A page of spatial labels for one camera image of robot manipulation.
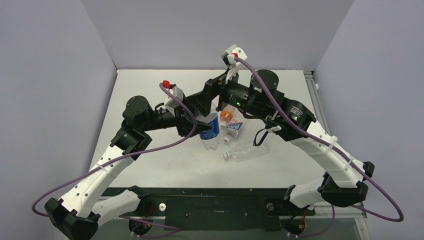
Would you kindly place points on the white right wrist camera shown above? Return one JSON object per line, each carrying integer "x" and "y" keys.
{"x": 229, "y": 57}

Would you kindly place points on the white blue label bottle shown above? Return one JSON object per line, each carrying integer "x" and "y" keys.
{"x": 232, "y": 130}

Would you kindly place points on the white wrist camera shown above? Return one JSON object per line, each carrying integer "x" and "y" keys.
{"x": 229, "y": 57}
{"x": 175, "y": 93}

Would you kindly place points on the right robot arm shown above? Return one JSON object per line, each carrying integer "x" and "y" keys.
{"x": 344, "y": 181}

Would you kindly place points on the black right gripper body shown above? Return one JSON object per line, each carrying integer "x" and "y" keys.
{"x": 211, "y": 91}

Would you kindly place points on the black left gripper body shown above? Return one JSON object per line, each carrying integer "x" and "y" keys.
{"x": 181, "y": 122}

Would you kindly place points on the orange drink bottle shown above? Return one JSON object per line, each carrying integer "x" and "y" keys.
{"x": 226, "y": 116}

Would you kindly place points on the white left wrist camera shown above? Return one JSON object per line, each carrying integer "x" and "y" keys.
{"x": 175, "y": 93}

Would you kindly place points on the clear empty plastic bottle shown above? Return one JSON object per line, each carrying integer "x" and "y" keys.
{"x": 245, "y": 151}

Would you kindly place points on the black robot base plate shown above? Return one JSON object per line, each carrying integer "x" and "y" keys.
{"x": 215, "y": 209}

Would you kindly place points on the blue label water bottle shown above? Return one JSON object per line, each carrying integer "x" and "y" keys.
{"x": 210, "y": 138}

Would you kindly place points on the aluminium table edge rail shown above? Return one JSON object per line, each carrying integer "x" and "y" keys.
{"x": 349, "y": 223}

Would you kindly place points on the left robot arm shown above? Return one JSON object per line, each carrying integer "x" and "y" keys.
{"x": 78, "y": 213}

